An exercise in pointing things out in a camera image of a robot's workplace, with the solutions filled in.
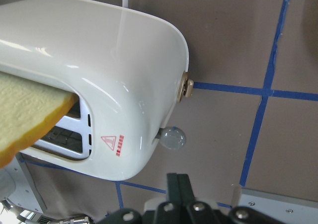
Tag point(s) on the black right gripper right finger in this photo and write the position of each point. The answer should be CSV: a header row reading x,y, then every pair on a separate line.
x,y
198,210

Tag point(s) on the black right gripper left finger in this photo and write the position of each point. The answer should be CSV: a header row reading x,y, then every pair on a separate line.
x,y
168,212

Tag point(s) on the white two-slot toaster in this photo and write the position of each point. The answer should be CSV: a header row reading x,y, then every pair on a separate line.
x,y
127,68

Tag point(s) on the toast slice in toaster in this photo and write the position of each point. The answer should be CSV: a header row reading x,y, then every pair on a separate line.
x,y
28,111

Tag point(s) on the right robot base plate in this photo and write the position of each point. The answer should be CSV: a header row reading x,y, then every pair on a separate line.
x,y
289,210

